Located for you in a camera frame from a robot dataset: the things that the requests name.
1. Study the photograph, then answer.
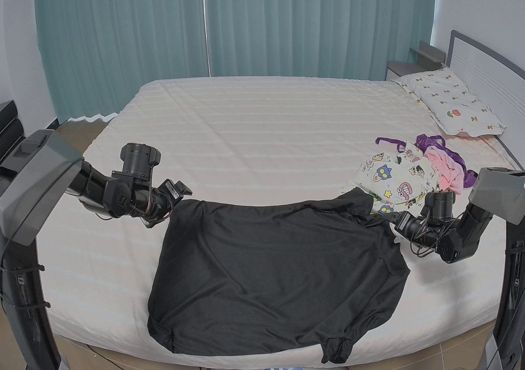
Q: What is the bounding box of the white printed pillow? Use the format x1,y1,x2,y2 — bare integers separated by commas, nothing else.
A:
392,68,507,138

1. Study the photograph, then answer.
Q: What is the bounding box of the purple garment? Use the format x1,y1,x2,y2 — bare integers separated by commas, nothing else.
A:
375,134,478,190

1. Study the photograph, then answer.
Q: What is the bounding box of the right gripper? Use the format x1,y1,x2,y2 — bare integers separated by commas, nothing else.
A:
393,210,416,239

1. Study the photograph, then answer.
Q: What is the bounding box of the blue-green curtain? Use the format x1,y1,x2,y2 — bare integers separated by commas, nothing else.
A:
203,0,437,82
35,0,210,123

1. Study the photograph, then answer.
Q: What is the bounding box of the pink garment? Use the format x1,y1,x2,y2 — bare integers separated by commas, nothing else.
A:
424,146,466,196

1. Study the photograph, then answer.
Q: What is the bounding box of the black chest of drawers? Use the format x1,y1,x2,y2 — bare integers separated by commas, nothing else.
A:
0,100,27,168

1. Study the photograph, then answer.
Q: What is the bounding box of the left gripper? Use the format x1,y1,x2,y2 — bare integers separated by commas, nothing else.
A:
159,180,183,210

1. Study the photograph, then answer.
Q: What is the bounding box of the grey bedside table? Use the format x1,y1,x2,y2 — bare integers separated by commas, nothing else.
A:
387,41,448,82

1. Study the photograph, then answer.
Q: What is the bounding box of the black T-shirt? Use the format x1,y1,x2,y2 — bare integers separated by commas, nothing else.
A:
147,188,412,365

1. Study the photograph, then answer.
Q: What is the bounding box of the white printed pyjama top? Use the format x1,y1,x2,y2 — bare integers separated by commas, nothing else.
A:
340,143,441,217

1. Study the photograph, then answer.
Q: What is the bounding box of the bed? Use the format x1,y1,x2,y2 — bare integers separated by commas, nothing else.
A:
35,30,525,361

